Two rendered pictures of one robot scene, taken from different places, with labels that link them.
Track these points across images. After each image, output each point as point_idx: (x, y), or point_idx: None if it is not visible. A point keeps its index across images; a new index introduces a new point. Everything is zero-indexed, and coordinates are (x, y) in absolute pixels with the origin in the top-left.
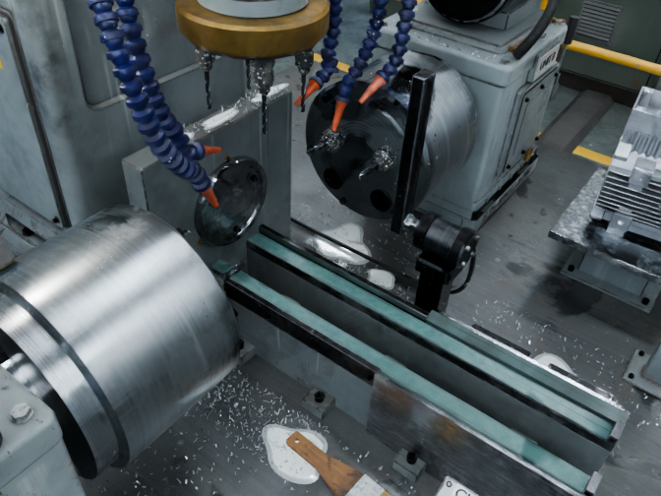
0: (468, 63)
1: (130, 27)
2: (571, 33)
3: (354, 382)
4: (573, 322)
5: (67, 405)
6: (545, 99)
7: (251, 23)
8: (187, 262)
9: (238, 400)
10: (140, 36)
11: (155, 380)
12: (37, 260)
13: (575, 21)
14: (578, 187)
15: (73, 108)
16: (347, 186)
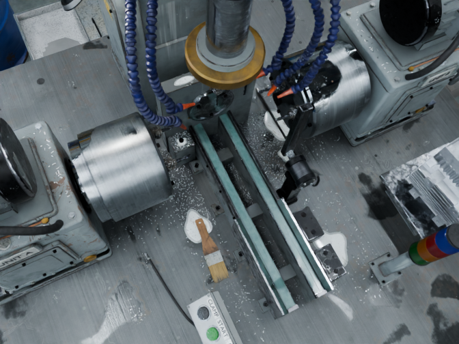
0: (377, 69)
1: (149, 72)
2: None
3: (230, 213)
4: (369, 222)
5: (93, 206)
6: (437, 90)
7: (211, 74)
8: (154, 163)
9: (185, 191)
10: (154, 74)
11: (128, 205)
12: (97, 142)
13: None
14: (446, 138)
15: (138, 51)
16: (281, 107)
